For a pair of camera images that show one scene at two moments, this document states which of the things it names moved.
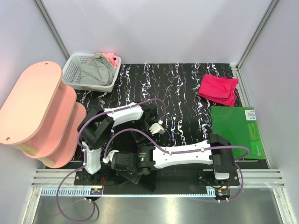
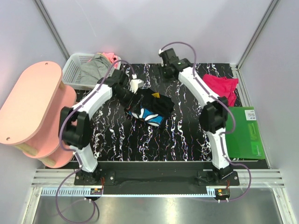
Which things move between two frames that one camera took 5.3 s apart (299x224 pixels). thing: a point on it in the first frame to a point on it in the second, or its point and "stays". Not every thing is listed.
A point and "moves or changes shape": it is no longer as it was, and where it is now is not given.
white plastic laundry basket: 72,65 stays
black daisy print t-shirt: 129,141 moves or changes shape
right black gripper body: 131,174 to 165,73
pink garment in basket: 113,58 stays
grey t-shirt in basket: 98,71 stays
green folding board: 240,125 stays
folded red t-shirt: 219,89 stays
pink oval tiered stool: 39,115 stays
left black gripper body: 145,125 to 126,96
